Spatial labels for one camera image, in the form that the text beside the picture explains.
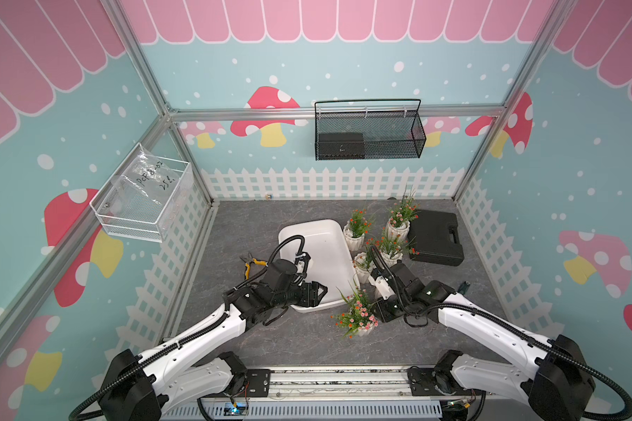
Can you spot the pink flower pot back right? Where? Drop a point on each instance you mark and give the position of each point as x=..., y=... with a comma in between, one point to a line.
x=403, y=213

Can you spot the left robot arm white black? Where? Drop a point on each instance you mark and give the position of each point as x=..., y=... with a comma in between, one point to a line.
x=136, y=385

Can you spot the plastic bag with writing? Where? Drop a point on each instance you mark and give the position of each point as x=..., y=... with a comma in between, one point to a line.
x=143, y=189

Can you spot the red flower pot front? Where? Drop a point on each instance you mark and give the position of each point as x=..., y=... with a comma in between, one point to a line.
x=363, y=267

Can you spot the black box in basket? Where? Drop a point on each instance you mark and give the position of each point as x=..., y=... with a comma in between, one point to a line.
x=340, y=146

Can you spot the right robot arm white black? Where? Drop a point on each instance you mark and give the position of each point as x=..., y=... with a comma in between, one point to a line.
x=549, y=375

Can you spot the white plastic storage box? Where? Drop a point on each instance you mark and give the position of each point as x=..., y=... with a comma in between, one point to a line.
x=331, y=264

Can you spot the black wire mesh basket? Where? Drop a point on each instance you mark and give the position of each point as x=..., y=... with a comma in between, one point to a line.
x=391, y=128

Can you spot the clear acrylic wall bin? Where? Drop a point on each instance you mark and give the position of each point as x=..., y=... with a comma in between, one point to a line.
x=131, y=229

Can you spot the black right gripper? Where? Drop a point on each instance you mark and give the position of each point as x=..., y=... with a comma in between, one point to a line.
x=379, y=310

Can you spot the yellow handled pliers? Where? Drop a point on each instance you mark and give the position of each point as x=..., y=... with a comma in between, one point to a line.
x=249, y=262

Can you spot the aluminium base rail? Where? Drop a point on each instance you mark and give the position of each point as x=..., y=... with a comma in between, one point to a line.
x=350, y=393

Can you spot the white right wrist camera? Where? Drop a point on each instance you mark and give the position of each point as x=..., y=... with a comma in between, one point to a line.
x=383, y=288

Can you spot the pink flower white pot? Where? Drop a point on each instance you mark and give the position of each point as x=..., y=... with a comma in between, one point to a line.
x=357, y=319

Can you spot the red flower pot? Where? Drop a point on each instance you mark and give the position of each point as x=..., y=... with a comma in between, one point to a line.
x=363, y=267
x=356, y=230
x=392, y=249

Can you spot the black plastic tool case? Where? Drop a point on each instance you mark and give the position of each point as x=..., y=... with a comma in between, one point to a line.
x=433, y=238

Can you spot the green circuit board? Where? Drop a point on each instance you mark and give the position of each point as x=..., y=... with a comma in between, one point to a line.
x=236, y=409

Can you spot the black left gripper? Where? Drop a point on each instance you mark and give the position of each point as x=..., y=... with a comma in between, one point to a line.
x=310, y=294

